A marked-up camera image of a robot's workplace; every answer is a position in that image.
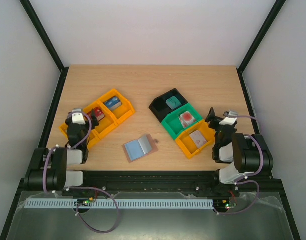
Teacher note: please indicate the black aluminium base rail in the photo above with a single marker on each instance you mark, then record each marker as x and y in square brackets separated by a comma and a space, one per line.
[200, 183]

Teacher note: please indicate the red dot card stack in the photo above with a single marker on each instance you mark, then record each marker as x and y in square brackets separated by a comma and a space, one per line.
[186, 119]

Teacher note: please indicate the green storage bin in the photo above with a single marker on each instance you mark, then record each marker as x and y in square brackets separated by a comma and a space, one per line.
[172, 124]

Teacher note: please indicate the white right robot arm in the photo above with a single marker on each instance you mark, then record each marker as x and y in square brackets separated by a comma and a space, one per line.
[245, 155]

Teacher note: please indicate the yellow triple storage bin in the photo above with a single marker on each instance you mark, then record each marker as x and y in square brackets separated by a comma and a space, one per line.
[112, 118]

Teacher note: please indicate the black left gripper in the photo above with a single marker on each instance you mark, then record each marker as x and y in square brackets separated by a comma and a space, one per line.
[94, 120]

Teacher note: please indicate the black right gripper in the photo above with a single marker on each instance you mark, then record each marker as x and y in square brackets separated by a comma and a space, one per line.
[215, 122]

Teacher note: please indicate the pale pink card stack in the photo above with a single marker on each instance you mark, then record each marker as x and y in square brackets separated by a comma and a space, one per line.
[198, 139]

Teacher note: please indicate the yellow single storage bin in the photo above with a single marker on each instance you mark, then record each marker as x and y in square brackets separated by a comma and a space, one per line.
[186, 144]

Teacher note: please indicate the black storage bin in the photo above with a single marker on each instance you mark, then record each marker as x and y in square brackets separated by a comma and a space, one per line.
[160, 109]

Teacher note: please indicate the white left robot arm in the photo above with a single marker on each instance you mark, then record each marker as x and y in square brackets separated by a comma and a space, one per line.
[47, 170]

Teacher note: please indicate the blue card stack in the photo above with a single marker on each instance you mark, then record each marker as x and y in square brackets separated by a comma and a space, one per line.
[113, 103]

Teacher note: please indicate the white slotted cable duct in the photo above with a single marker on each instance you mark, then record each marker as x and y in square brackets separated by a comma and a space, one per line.
[122, 204]

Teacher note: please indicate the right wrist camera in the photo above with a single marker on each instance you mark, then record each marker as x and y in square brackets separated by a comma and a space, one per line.
[230, 118]

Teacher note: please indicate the teal card stack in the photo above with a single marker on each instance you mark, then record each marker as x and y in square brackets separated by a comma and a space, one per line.
[173, 102]

